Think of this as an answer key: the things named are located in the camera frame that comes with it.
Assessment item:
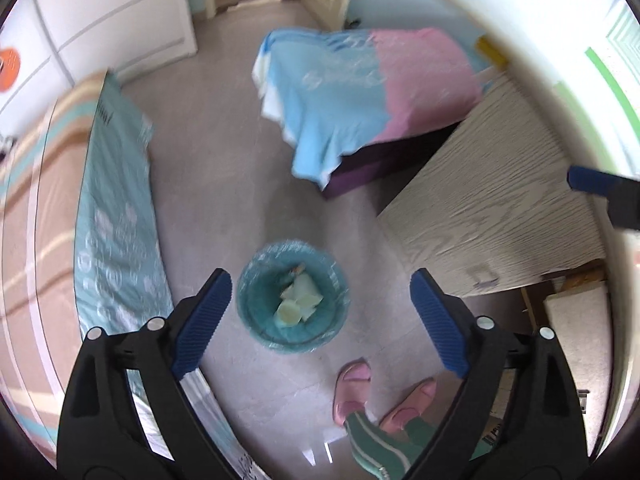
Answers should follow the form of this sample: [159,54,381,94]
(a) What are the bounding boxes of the pink slipper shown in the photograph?
[332,358,373,428]
[380,379,438,433]

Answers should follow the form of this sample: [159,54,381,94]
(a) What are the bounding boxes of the green tape strip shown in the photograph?
[585,47,630,113]

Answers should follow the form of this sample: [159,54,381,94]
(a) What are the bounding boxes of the pale crumpled paper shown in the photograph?
[274,300,301,329]
[291,275,324,319]

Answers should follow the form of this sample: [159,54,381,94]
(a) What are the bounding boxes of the teal waste bin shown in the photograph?
[236,241,350,356]

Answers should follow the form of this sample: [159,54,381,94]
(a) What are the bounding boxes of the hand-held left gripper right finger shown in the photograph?
[400,268,588,480]

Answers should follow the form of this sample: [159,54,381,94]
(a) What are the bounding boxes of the yellow object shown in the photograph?
[475,35,509,69]

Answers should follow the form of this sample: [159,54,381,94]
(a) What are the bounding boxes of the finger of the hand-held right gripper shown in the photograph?
[567,165,640,231]

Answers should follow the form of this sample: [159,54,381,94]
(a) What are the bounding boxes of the blue and pink blanket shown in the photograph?
[252,27,486,186]

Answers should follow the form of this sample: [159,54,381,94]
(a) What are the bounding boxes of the person's leg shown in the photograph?
[404,417,496,463]
[345,410,418,480]

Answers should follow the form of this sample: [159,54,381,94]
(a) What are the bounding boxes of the white wardrobe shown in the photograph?
[0,0,198,126]

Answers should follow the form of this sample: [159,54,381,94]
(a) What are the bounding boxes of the white box under desk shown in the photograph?
[542,280,617,411]

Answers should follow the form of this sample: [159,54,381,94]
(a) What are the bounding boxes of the person's left leg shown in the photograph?
[345,410,418,480]

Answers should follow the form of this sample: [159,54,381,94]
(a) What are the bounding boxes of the cardboard box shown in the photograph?
[560,259,608,292]

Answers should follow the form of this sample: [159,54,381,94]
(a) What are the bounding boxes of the wood grain desk panel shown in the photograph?
[377,72,608,298]

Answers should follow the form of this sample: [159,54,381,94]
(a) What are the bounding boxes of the striped bed mattress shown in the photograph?
[0,72,108,461]

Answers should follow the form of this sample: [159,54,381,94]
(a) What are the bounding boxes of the person's right leg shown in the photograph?
[404,417,496,463]

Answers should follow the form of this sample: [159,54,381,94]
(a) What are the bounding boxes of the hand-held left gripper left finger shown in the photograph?
[57,268,241,480]

